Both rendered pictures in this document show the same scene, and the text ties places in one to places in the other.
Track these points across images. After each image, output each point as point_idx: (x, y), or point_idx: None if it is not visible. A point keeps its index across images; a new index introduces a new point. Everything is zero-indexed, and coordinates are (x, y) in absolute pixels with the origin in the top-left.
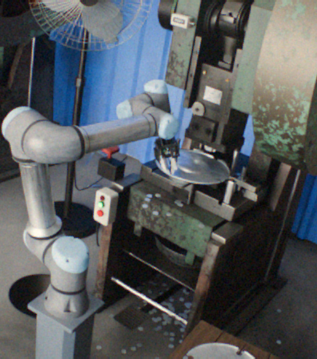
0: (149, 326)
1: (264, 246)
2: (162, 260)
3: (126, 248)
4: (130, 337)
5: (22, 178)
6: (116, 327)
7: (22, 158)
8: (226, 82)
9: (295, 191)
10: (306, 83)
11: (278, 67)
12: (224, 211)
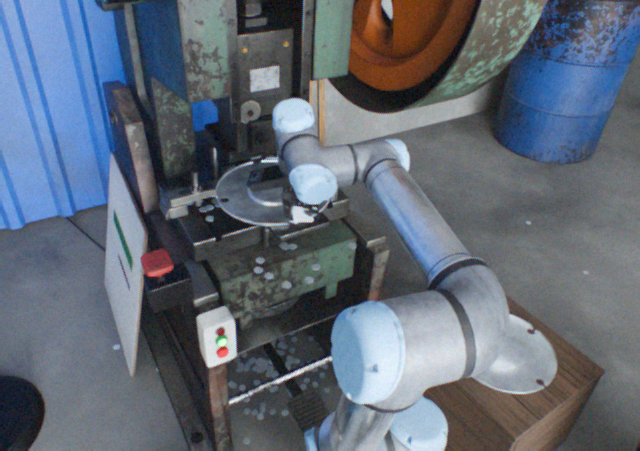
0: (283, 400)
1: None
2: (260, 324)
3: None
4: (297, 431)
5: (378, 423)
6: (271, 442)
7: (422, 394)
8: (283, 47)
9: None
10: None
11: None
12: (337, 210)
